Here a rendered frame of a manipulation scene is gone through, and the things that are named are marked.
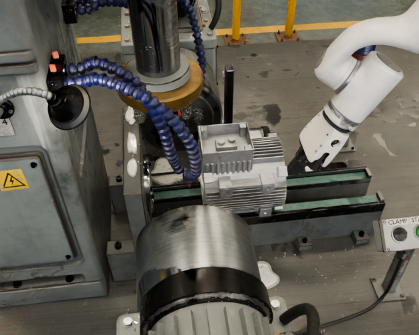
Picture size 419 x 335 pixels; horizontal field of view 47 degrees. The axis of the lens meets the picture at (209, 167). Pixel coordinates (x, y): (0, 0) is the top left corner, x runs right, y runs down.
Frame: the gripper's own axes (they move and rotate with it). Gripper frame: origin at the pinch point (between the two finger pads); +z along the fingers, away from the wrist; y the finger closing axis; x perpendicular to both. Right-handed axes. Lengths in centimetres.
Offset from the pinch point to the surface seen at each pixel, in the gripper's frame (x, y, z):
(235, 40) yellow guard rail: -76, 240, 79
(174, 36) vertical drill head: 40.4, 3.2, -16.8
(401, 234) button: -16.1, -21.3, -7.3
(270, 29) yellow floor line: -103, 256, 66
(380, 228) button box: -13.2, -19.0, -5.3
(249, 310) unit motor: 31, -49, -11
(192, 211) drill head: 26.5, -17.2, 6.4
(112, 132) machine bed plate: 28, 53, 49
